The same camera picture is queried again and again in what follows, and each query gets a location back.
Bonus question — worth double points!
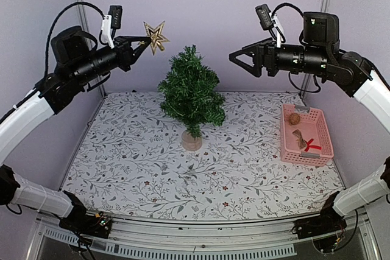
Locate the gold star tree topper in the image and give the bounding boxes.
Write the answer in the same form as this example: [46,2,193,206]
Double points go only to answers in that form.
[143,21,170,55]

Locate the small green christmas tree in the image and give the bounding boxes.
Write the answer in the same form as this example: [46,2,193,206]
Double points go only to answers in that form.
[158,44,225,152]

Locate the pink plastic basket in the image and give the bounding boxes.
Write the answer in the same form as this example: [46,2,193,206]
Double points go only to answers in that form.
[280,104,334,167]

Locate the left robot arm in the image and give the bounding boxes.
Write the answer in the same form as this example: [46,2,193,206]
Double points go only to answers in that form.
[1,2,152,232]

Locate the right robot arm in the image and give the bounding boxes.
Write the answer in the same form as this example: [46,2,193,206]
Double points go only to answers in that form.
[229,2,389,130]

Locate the gold bell ornament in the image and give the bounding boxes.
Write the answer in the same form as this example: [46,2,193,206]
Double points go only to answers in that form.
[292,129,307,149]

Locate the red ribbon bow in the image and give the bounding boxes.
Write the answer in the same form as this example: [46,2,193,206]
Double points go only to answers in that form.
[304,138,322,152]

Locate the floral patterned table mat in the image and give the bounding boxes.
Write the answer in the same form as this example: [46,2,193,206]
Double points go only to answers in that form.
[63,93,343,221]

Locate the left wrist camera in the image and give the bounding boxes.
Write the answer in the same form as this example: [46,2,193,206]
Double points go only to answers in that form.
[99,5,122,49]

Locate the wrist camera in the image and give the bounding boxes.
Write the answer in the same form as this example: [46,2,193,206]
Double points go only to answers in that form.
[255,4,286,47]
[99,5,122,49]

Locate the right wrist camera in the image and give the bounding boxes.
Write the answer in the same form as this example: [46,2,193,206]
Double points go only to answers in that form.
[255,4,286,47]

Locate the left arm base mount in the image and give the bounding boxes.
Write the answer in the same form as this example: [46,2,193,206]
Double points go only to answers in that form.
[59,212,112,239]

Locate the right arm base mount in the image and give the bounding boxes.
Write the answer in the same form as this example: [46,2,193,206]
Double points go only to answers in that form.
[291,211,347,254]

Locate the front aluminium rail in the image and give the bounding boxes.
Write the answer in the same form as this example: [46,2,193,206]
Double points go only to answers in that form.
[26,209,383,259]

